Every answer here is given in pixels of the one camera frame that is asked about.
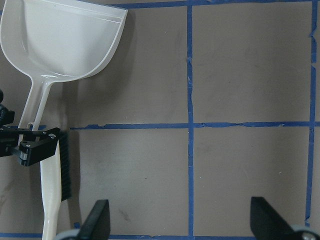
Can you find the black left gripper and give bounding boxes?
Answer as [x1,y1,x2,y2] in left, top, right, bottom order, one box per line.
[0,103,61,167]

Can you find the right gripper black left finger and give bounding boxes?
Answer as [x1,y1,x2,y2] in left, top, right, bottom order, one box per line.
[77,199,111,240]

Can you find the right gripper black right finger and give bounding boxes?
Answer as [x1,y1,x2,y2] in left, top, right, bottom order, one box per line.
[250,196,300,240]

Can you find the white brush black bristles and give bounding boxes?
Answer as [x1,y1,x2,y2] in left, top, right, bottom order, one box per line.
[40,131,72,240]

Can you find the white plastic dustpan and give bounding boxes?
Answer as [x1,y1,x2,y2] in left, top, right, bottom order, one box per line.
[0,0,128,130]

